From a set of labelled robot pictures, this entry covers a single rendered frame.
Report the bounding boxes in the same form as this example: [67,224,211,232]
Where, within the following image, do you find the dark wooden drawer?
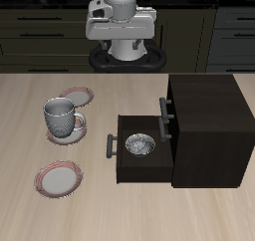
[106,114,175,185]

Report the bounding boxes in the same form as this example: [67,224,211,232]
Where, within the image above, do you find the dark kitchen cupboards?
[0,5,219,75]

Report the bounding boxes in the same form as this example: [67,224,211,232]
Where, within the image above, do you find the red-rimmed white plate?
[58,86,96,109]
[33,159,85,200]
[46,117,89,146]

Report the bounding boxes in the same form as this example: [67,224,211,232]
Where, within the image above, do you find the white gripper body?
[85,6,157,42]

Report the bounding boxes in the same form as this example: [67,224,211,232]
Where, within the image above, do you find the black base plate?
[88,40,167,74]

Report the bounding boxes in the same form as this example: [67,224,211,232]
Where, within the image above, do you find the grey kitchen cupboard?
[204,5,255,75]

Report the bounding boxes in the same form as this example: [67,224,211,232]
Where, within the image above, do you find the dark wooden cabinet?
[158,73,255,189]

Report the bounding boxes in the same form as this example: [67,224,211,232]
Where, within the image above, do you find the grey porcelain mug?
[42,97,88,139]

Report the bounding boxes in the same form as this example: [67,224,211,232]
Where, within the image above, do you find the grey patterned bowl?
[125,132,156,158]

